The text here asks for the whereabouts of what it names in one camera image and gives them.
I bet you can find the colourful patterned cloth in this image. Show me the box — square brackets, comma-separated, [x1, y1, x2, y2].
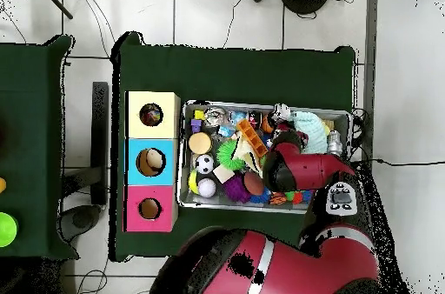
[140, 104, 163, 125]

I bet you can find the wooden box with three holes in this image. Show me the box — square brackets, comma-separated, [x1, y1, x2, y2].
[123, 90, 181, 233]

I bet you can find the green spiky ball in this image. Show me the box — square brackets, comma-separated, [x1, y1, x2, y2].
[216, 139, 246, 171]

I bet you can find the tan round sponge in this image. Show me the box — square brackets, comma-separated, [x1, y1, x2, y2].
[188, 131, 213, 155]

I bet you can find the black and white soccer ball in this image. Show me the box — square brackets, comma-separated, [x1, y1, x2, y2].
[194, 154, 216, 176]

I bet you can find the orange ice cube tray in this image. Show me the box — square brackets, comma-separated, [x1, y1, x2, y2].
[236, 118, 269, 157]

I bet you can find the white baseball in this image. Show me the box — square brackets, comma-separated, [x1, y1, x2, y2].
[197, 177, 217, 198]

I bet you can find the orange toy basketball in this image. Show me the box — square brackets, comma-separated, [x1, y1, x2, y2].
[261, 114, 276, 134]

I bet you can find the brown toy football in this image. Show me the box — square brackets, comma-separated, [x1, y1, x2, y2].
[242, 171, 265, 197]

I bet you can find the dark green table cloth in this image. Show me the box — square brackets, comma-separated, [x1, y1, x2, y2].
[0, 34, 79, 260]
[109, 30, 356, 269]

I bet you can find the mint knitted cloth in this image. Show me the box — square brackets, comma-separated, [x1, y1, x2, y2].
[291, 110, 330, 155]

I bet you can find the silver toy robot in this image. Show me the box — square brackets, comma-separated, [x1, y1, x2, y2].
[326, 130, 343, 157]

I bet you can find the black rod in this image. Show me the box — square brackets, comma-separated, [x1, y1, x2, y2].
[36, 0, 74, 20]

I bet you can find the green bowl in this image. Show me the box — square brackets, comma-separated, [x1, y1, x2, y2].
[0, 211, 18, 249]

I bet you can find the wire mesh bin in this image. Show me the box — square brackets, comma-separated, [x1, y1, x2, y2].
[176, 99, 354, 215]

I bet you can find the thin black cable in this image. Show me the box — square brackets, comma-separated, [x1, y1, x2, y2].
[222, 0, 253, 50]

